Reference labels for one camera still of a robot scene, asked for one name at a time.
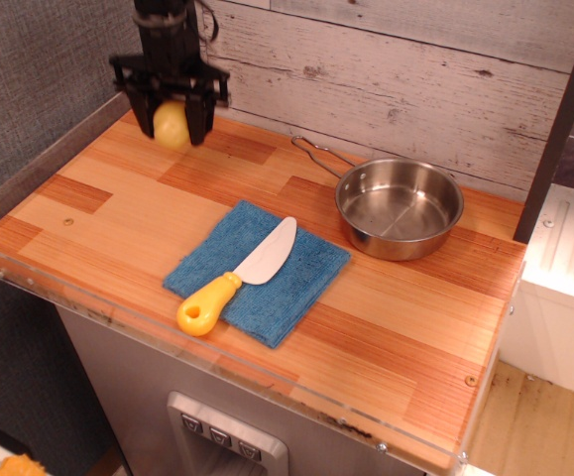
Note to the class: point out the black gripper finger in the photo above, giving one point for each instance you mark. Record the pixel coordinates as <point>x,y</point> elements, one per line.
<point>199,112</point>
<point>144,104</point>

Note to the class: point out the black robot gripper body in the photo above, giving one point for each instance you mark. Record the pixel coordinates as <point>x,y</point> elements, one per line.
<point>170,63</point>

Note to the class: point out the yellow toy potato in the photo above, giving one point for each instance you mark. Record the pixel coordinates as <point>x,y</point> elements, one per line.
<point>170,125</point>

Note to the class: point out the stainless steel pot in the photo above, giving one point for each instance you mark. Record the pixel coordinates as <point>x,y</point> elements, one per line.
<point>393,209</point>

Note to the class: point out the blue folded cloth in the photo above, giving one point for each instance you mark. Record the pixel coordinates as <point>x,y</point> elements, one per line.
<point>267,312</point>

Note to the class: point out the grey toy kitchen cabinet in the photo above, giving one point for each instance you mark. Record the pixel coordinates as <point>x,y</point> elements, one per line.
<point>132,381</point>

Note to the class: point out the silver dispenser button panel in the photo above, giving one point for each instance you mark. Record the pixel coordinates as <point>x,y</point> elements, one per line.
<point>211,442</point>

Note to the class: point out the orange object bottom left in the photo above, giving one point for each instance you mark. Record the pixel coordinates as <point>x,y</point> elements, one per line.
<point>21,465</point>

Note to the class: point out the yellow handled toy knife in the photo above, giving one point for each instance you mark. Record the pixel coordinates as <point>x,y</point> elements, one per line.
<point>199,313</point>

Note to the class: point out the dark right shelf post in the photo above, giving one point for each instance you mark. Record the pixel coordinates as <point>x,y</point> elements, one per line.
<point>548,164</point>

